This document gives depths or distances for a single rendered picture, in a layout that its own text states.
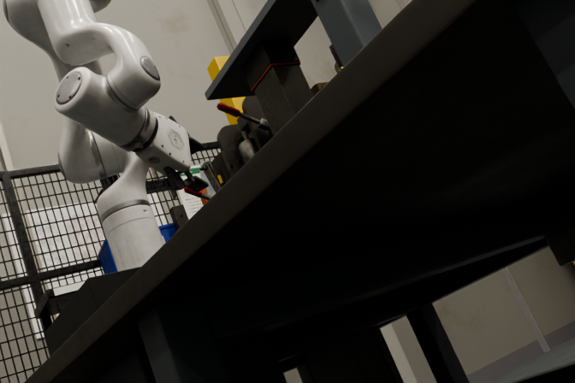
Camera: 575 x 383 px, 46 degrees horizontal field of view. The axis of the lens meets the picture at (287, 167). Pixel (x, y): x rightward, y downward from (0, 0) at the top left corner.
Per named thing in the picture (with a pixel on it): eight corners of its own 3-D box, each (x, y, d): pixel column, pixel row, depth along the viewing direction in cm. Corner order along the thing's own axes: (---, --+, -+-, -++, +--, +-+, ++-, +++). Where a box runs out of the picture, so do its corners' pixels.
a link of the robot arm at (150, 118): (147, 133, 113) (160, 141, 115) (145, 94, 118) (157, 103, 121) (111, 156, 116) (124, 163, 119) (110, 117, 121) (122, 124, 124)
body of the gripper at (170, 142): (154, 142, 115) (197, 168, 123) (151, 97, 121) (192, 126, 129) (122, 162, 117) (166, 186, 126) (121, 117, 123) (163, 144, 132)
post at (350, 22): (457, 165, 114) (352, -39, 128) (426, 172, 110) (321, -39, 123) (429, 185, 120) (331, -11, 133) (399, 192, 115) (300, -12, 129)
